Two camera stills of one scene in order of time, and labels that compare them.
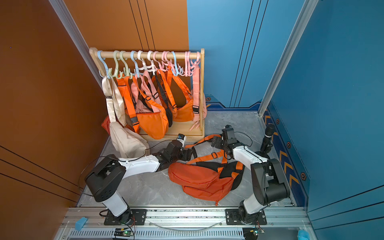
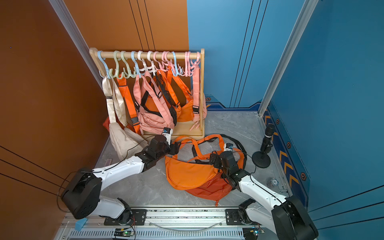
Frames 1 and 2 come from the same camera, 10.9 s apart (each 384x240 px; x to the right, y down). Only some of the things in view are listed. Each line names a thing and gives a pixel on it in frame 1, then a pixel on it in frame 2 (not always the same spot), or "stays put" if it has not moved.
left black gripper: (187, 154) to (175, 148)
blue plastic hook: (102, 59) stays put
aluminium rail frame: (283, 223) stays put
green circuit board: (121, 232) stays put
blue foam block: (79, 224) stays put
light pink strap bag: (195, 98) stays put
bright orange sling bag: (153, 124) to (186, 169)
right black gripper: (218, 144) to (218, 158)
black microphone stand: (266, 144) stays put
